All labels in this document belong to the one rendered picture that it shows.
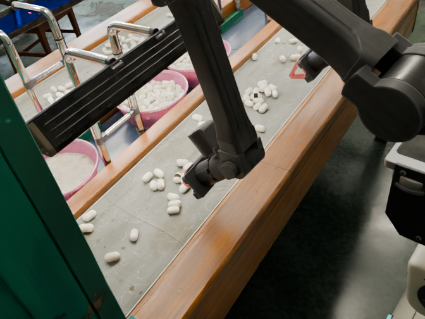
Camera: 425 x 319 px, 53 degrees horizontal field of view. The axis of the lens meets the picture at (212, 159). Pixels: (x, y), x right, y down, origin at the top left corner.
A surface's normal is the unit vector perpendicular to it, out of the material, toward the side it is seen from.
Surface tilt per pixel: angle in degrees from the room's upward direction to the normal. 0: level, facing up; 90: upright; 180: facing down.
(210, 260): 0
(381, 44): 27
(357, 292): 0
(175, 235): 0
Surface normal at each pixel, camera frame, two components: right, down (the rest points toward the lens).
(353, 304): -0.12, -0.74
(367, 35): 0.19, -0.46
